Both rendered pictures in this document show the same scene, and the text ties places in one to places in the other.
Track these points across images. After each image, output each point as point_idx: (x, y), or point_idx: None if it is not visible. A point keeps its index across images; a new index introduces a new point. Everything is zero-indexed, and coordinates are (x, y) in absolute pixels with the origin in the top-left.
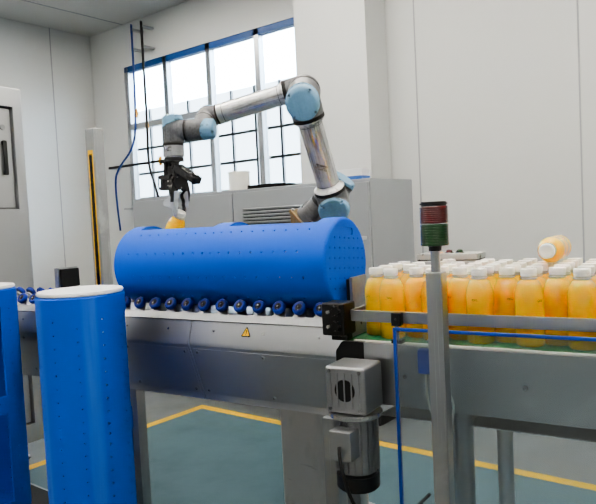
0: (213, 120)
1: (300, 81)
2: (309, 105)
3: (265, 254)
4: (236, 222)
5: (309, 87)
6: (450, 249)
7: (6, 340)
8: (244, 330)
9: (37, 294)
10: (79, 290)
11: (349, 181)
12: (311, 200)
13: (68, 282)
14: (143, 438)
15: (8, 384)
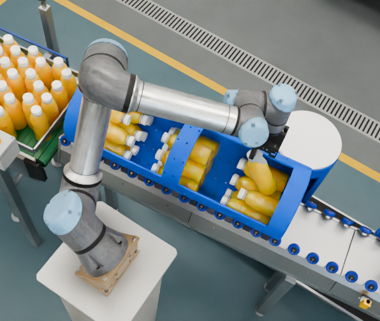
0: (226, 92)
1: (106, 44)
2: None
3: None
4: (183, 126)
5: (95, 40)
6: None
7: None
8: None
9: (329, 121)
10: (303, 130)
11: (50, 206)
12: (106, 227)
13: None
14: (272, 290)
15: None
